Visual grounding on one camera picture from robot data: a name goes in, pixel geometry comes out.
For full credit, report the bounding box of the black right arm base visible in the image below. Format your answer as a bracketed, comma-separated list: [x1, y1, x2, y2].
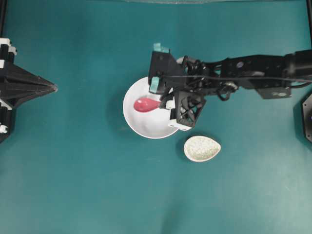
[293, 91, 312, 148]

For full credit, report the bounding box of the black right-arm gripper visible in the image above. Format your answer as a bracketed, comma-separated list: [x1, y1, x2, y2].
[159, 76, 206, 131]

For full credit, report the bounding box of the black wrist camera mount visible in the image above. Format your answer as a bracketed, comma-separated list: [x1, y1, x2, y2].
[148, 43, 187, 95]

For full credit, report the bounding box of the speckled spoon rest dish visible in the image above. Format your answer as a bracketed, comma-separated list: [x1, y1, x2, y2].
[183, 136, 221, 162]

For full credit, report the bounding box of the white round bowl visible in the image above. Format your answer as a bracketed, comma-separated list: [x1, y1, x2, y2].
[123, 77, 178, 139]

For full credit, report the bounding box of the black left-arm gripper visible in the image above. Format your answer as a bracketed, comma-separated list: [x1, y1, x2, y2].
[0, 38, 58, 143]

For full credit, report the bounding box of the red plastic spoon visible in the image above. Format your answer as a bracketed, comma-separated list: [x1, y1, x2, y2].
[133, 97, 161, 113]

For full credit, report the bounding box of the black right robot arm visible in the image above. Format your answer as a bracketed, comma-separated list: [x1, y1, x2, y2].
[148, 50, 312, 131]

